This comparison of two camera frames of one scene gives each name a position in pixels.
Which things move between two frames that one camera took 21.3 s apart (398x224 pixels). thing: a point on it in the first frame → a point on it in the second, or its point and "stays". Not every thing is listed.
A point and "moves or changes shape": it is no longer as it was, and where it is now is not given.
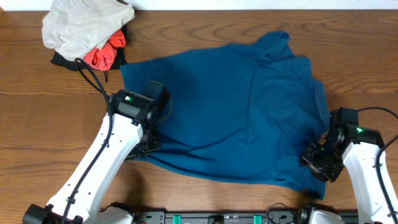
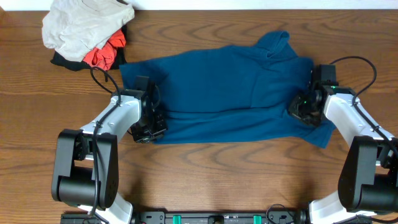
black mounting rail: [221, 217] stays
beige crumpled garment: [76, 27] stays
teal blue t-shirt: [249, 111] moves or changes shape
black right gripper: [307, 159] → [293, 109]
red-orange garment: [102, 58] stays
